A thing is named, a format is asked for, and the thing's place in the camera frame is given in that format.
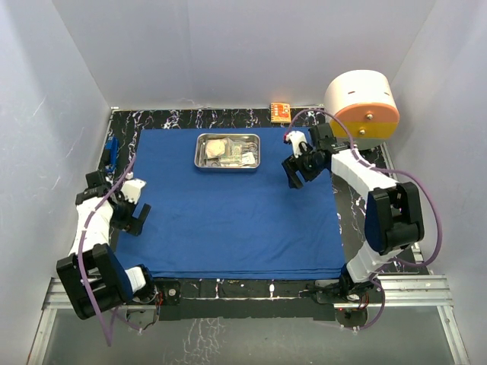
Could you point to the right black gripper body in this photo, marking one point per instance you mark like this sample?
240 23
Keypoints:
307 166

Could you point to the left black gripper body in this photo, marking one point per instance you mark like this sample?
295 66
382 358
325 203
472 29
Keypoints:
122 217

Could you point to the blue surgical drape cloth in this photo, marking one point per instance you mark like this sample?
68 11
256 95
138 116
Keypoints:
210 224

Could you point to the metal instrument tray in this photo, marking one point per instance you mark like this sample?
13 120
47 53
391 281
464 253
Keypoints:
250 143

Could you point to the pink cylindrical tissue phantom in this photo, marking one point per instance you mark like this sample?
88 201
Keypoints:
363 101

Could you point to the white packet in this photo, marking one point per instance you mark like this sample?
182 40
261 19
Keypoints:
248 159

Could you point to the green suture packet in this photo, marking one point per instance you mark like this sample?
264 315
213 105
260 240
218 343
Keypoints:
232 156

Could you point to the beige gauze ball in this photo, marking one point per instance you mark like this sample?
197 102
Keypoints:
215 148

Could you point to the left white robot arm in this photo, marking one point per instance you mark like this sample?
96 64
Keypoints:
99 210

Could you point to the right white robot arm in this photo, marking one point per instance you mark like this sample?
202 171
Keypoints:
393 219

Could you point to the small orange circuit board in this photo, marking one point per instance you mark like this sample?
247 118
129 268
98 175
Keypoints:
280 113

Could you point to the small blue plastic clip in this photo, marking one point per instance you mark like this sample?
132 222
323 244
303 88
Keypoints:
109 154

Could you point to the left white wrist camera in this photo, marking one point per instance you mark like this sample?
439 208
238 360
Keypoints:
132 188

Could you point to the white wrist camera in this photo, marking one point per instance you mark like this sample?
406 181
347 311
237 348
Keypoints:
298 142
132 188

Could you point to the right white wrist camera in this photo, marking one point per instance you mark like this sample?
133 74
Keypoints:
298 142

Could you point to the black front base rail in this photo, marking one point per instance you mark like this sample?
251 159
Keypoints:
183 298

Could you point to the aluminium frame extrusion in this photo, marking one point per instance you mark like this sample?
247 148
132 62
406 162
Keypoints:
410 320

